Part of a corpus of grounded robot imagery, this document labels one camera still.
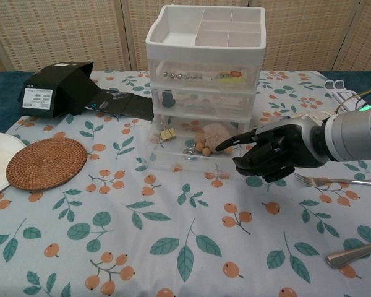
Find colourful printed card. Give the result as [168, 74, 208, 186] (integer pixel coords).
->
[218, 69, 247, 83]

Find clear plastic bottom drawer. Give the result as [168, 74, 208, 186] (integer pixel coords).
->
[147, 118, 252, 181]

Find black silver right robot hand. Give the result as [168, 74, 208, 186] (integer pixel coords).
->
[215, 119, 330, 183]

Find beige fluffy pompom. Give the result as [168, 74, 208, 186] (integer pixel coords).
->
[195, 124, 233, 147]

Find silver knife handle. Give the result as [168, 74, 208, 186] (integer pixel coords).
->
[325, 239, 371, 269]

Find floral leaf fruit tablecloth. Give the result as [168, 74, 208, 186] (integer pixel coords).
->
[0, 69, 371, 297]

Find dark grey rubber cap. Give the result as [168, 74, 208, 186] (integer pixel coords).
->
[161, 90, 177, 108]

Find round woven rattan coaster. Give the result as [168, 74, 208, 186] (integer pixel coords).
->
[5, 137, 88, 191]

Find clear plastic middle drawer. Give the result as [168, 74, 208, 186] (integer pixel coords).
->
[153, 88, 255, 116]

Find black cardboard box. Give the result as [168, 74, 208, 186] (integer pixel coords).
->
[18, 61, 155, 121]

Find silver metal fork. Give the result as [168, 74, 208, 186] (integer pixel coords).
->
[292, 172, 371, 189]

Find gold binder clips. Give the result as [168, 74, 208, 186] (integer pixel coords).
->
[160, 127, 177, 141]

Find wooden bead string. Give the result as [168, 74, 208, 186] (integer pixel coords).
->
[195, 141, 213, 155]

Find string of metal beads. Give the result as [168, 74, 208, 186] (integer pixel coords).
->
[163, 71, 205, 80]

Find woven bamboo folding screen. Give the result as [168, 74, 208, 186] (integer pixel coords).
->
[0, 0, 371, 77]

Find clear plastic drawer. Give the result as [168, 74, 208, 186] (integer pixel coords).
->
[153, 88, 255, 116]
[152, 58, 257, 88]
[147, 118, 252, 181]

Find clear plastic top drawer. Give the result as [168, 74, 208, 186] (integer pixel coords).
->
[152, 58, 257, 88]

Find white plastic drawer organizer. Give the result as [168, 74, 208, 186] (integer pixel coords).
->
[145, 4, 268, 144]

